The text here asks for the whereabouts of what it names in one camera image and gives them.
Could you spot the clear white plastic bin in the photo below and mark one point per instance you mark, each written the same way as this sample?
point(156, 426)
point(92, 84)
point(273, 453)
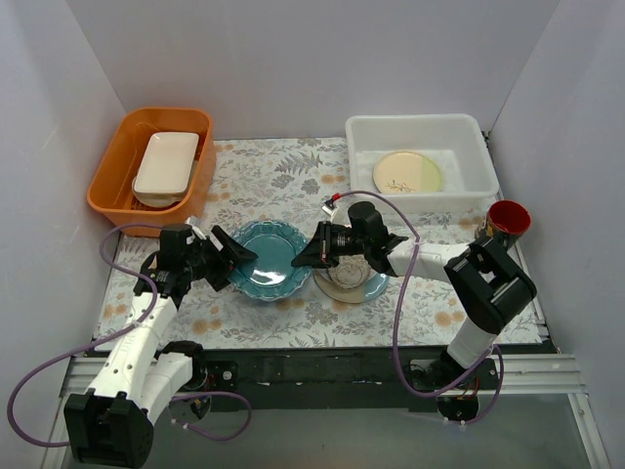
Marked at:
point(452, 140)

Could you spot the white rectangular dish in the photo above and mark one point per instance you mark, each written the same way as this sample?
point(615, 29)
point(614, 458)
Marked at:
point(167, 162)

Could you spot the aluminium frame rail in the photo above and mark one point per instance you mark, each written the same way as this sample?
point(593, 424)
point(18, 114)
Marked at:
point(530, 374)

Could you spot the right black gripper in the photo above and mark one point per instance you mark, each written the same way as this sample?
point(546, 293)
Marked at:
point(323, 243)

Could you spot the cream and blue plate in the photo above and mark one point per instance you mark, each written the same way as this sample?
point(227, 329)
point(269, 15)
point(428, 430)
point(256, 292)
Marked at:
point(371, 289)

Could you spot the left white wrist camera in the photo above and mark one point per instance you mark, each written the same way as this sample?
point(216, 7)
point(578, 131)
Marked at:
point(193, 225)

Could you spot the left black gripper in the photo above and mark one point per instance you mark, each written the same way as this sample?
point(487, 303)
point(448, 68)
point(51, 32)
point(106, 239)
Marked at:
point(218, 258)

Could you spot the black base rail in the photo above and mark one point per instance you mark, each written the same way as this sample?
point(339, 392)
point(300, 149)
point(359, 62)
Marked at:
point(352, 378)

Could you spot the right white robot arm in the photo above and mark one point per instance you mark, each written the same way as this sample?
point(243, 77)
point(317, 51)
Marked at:
point(491, 286)

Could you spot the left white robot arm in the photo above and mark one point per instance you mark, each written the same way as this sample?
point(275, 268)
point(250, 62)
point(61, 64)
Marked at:
point(112, 422)

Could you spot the cream and green plate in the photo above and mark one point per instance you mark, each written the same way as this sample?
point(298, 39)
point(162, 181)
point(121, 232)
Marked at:
point(407, 172)

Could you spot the teal scalloped plate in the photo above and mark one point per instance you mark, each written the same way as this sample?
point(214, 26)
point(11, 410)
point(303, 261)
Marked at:
point(270, 276)

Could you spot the red and black mug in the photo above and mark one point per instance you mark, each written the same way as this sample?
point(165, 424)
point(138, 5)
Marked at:
point(506, 221)

